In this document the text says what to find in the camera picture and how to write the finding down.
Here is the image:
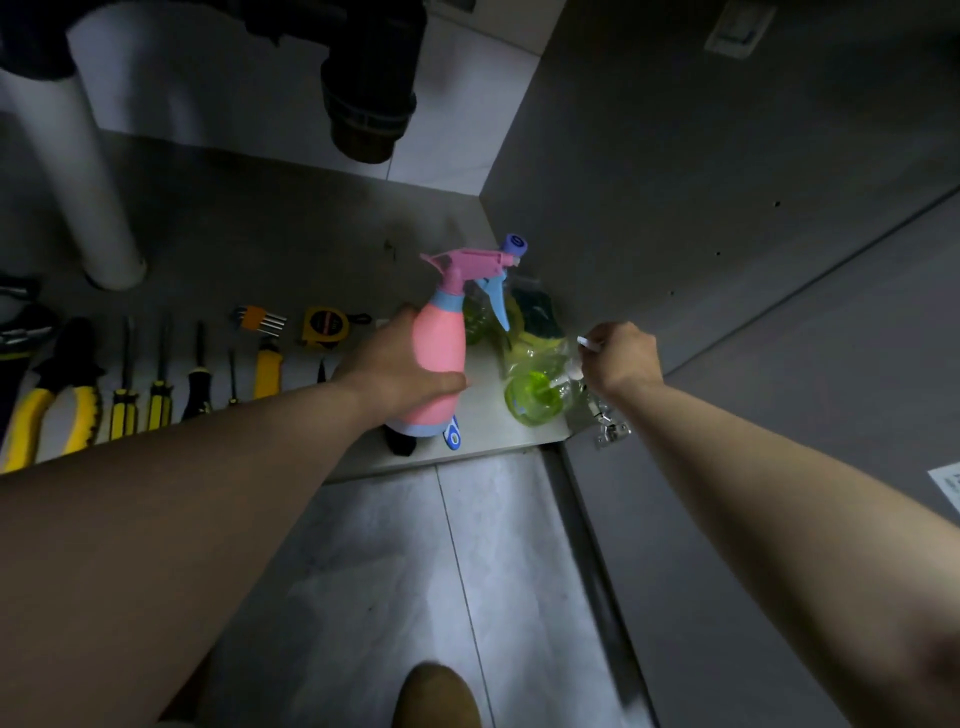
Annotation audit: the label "person's right hand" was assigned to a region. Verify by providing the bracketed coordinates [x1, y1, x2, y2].
[581, 321, 666, 403]

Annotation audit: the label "person's left hand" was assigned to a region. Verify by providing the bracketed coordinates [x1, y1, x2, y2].
[330, 302, 472, 438]

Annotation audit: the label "pink spray bottle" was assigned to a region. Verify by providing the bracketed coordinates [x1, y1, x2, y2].
[407, 234, 530, 440]

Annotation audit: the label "green transparent spray bottle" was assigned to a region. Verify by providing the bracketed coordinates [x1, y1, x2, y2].
[501, 330, 606, 429]

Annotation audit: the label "person's right forearm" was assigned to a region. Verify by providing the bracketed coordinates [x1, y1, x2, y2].
[619, 378, 960, 728]

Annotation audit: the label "person's left forearm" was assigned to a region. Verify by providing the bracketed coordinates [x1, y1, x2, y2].
[0, 373, 376, 728]

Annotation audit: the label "metal cabinet hinge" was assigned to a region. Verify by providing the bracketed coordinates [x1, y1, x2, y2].
[581, 397, 633, 450]

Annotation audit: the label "yellow-green bottle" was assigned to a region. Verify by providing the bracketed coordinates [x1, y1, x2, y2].
[461, 291, 513, 346]

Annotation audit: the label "green and yellow sponge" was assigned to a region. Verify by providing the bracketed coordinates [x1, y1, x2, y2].
[504, 288, 568, 354]

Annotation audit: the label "yellow tape measure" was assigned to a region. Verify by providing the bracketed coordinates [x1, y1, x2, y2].
[300, 305, 373, 351]

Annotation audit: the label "grey cabinet door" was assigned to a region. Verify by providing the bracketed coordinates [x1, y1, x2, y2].
[558, 183, 960, 728]

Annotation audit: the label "hex key set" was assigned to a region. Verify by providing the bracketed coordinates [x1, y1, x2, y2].
[231, 303, 288, 338]

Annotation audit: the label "yellow and black screwdriver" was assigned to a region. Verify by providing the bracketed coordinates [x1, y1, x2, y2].
[145, 318, 176, 433]
[109, 315, 141, 443]

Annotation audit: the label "black sink drain trap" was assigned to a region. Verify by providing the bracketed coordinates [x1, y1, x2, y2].
[225, 0, 429, 165]

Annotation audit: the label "brown shoe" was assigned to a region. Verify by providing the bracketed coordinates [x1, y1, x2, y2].
[390, 660, 483, 728]

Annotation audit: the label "white paper label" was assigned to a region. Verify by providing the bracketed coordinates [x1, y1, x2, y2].
[927, 462, 960, 516]

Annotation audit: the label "white drain pipe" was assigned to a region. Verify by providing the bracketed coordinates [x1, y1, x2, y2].
[0, 66, 148, 293]

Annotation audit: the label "black pipe fitting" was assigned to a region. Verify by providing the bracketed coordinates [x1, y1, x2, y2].
[0, 0, 78, 81]

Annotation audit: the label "yellow handled utility knife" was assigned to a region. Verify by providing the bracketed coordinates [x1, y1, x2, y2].
[252, 336, 285, 401]

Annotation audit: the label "black handled screwdriver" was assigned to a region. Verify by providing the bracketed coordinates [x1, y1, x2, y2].
[180, 321, 216, 422]

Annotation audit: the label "white wall plate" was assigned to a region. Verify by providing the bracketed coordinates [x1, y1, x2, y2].
[703, 0, 778, 60]

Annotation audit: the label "yellow handled pliers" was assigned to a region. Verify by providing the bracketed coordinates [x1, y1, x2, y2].
[0, 318, 107, 475]

